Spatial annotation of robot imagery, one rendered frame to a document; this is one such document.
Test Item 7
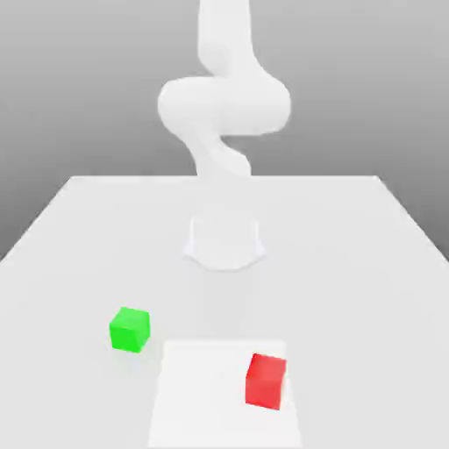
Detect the small green cube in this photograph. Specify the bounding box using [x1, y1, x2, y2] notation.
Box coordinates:
[109, 305, 152, 354]

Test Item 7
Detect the small red cube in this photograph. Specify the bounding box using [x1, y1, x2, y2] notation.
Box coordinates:
[244, 353, 288, 411]

